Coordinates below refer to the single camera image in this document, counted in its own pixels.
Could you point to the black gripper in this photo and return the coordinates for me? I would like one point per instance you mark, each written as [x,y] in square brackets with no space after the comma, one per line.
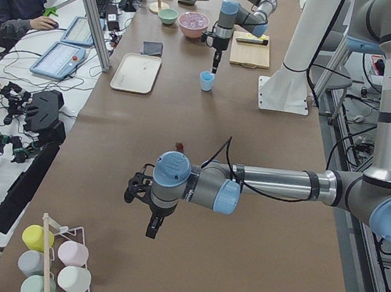
[160,210]
[220,43]

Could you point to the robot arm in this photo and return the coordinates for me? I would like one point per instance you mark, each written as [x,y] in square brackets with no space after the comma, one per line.
[217,186]
[233,13]

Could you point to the light blue cup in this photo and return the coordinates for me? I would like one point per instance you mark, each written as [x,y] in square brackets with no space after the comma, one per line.
[206,80]

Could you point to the clear ice cubes pile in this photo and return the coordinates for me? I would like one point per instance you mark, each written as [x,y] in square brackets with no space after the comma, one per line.
[192,20]

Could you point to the pink cup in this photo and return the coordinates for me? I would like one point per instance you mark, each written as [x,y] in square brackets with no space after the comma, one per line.
[73,253]

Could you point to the white cup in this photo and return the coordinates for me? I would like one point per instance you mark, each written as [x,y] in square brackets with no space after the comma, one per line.
[74,279]

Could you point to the yellow cup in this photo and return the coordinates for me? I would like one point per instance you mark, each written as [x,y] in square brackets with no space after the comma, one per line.
[33,237]

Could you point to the grey cup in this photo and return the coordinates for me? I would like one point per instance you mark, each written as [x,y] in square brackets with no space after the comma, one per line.
[31,263]

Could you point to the mint green cup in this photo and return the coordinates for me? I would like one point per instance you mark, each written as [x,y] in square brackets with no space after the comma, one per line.
[34,283]

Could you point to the wooden cutting board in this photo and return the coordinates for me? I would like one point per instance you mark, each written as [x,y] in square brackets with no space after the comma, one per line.
[247,55]

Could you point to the pink bowl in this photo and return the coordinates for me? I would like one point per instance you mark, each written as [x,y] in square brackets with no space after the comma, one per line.
[191,33]

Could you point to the green bowl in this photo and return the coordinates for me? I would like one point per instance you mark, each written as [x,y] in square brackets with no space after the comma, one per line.
[168,16]

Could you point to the grey folded cloth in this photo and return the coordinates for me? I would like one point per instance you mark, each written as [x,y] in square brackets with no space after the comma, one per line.
[151,48]

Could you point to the red strawberry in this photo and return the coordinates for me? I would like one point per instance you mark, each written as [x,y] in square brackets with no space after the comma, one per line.
[180,147]

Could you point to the cream rabbit tray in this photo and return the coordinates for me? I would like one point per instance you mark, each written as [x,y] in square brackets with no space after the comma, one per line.
[136,73]

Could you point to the far teach pendant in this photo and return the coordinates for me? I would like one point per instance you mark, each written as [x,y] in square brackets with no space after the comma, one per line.
[78,33]

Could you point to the teach pendant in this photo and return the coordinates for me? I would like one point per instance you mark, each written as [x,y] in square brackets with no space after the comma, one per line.
[78,33]
[59,61]

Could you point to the near teach pendant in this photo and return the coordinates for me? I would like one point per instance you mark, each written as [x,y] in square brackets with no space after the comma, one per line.
[59,61]

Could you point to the steel handled knife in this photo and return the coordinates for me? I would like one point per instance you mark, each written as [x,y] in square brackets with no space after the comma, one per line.
[245,40]

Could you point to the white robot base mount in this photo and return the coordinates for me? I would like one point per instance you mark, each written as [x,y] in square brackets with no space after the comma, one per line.
[286,90]

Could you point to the white wire cup rack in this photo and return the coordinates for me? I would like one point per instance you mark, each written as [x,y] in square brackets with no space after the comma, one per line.
[54,235]

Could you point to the aluminium frame post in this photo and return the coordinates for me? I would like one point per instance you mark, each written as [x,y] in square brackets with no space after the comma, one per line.
[97,34]

